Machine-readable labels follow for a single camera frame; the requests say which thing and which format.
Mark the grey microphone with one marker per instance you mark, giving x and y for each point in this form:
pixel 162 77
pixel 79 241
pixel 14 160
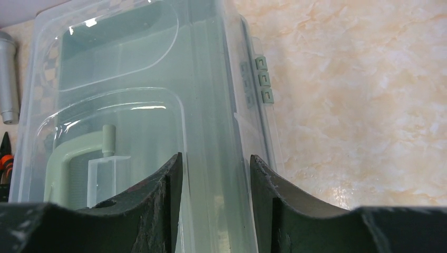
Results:
pixel 10 106

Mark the green plastic toolbox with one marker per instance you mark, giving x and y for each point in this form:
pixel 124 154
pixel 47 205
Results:
pixel 115 88

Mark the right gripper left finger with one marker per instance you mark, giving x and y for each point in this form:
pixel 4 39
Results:
pixel 143 218

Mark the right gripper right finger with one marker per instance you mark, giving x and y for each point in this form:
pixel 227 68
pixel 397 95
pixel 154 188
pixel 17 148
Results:
pixel 287 219

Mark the large orange combination pliers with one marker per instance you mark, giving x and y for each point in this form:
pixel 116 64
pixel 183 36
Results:
pixel 7 163

